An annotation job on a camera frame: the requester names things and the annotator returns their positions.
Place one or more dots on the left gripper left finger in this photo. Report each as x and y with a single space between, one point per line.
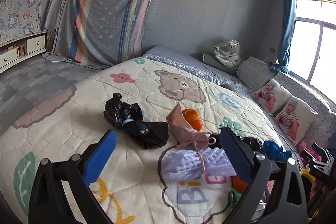
48 202

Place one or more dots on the purple foam net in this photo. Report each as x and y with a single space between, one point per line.
186 165

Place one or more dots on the window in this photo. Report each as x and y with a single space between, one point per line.
312 53

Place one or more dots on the striped sheet covered wardrobe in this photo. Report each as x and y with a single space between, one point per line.
98 33

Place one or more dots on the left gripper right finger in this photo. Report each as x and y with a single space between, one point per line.
287 201

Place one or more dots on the baby print pillow far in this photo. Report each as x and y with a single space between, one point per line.
272 97

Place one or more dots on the baby print pillow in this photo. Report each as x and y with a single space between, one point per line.
272 97
295 118

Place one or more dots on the white tiger plush toy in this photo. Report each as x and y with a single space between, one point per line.
228 53

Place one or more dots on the grey cushion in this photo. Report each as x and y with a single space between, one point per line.
254 73

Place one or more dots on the pink cloth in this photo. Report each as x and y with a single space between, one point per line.
303 146

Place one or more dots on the yellow trash bin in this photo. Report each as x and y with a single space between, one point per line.
306 177

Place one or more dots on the blue curtain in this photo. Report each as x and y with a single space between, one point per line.
283 54

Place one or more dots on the cartoon quilted blanket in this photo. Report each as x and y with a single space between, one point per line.
130 188

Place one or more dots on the white drawer cabinet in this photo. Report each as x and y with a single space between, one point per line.
21 49

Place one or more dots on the small black plastic bag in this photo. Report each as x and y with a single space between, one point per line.
129 118

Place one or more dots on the baby print pillow near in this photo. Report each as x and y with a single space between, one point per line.
295 118

